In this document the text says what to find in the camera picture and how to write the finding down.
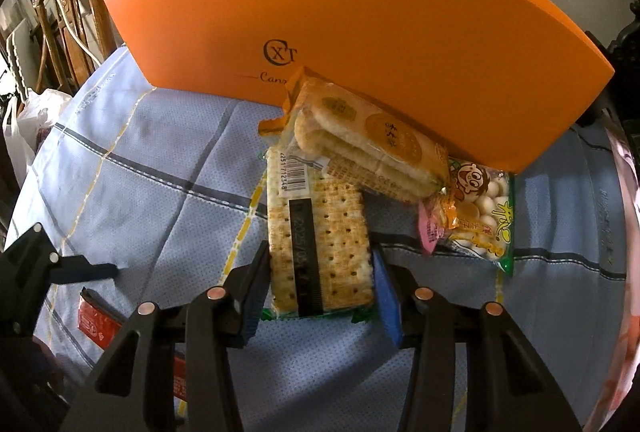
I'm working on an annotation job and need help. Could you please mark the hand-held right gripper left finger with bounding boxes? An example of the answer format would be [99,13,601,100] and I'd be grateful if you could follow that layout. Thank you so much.
[60,241,273,432]

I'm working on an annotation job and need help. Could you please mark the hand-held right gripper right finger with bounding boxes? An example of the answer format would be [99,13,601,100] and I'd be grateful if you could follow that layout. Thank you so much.
[370,246,582,432]

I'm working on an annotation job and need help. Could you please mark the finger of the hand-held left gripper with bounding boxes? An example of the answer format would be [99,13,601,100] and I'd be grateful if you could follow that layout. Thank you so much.
[0,222,119,338]

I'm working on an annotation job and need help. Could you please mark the square soda cracker packet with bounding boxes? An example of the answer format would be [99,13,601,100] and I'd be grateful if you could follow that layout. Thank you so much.
[262,147,377,323]

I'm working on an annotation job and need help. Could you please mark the red snack packet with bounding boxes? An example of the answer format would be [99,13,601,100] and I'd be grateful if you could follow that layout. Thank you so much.
[79,287,188,405]

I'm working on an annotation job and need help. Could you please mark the orange cardboard box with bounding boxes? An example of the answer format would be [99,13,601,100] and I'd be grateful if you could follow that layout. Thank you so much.
[102,0,615,175]

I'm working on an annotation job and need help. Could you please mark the small pink candy packet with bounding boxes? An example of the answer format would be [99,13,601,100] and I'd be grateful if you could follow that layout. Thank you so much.
[417,199,451,256]

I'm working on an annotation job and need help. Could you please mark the small orange candy packet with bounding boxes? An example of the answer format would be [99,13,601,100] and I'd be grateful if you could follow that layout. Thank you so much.
[425,189,482,244]

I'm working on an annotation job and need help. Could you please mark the green white ball biscuit packet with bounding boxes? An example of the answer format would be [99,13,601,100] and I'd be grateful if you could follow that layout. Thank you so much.
[442,157,516,276]

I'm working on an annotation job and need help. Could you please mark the blue checked tablecloth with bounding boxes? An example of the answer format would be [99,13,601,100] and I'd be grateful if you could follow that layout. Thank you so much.
[5,45,640,432]

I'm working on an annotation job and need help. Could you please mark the white plastic bag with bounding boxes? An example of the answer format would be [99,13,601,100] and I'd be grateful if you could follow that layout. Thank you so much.
[2,87,74,189]

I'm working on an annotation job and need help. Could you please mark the orange rice cracker packet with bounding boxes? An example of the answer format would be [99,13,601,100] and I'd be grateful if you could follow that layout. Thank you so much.
[257,65,451,204]

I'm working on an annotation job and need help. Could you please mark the dark carved wooden furniture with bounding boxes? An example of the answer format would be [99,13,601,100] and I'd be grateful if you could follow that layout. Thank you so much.
[585,10,640,140]

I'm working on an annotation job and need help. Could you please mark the white power cable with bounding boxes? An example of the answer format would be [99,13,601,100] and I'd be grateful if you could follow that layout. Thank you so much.
[50,0,103,64]

